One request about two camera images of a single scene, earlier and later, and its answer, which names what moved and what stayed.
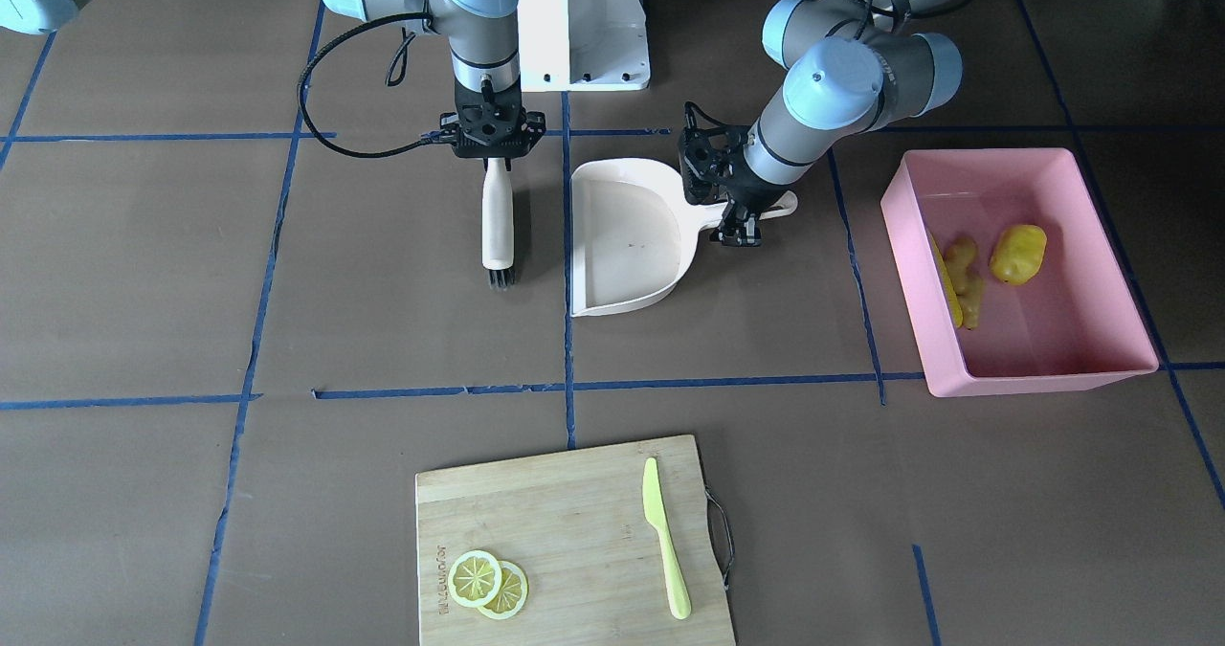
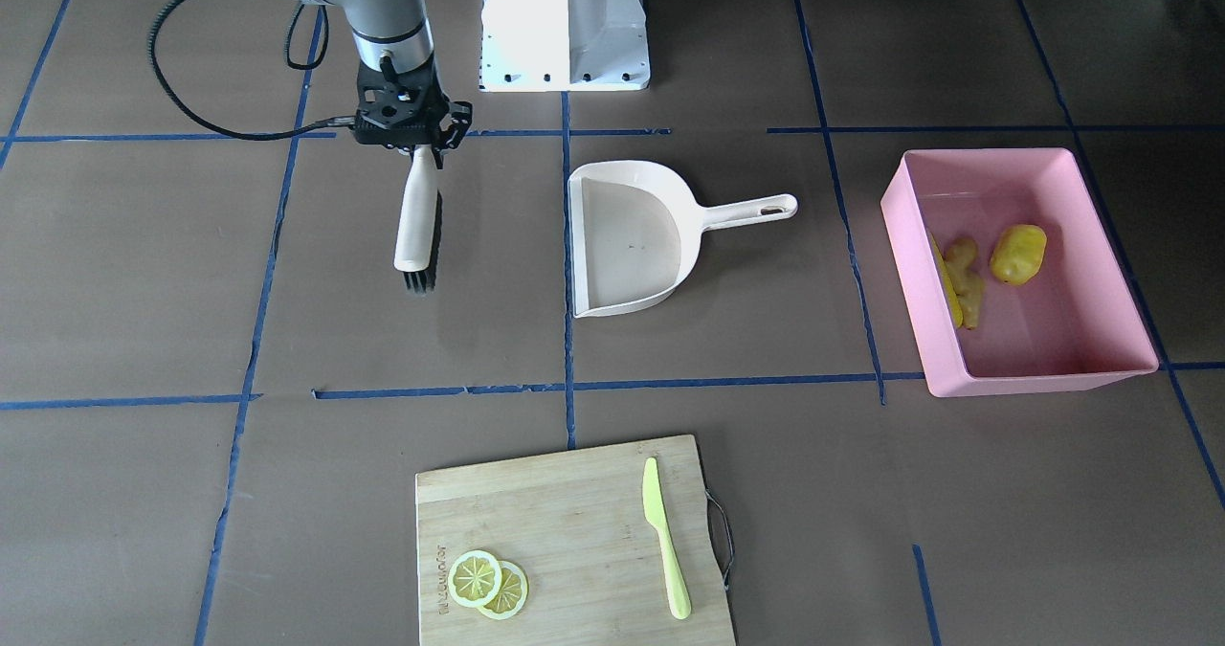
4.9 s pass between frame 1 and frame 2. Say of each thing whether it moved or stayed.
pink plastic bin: stayed
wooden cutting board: stayed
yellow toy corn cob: stayed
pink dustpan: stayed
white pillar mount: stayed
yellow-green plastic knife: stayed
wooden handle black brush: moved
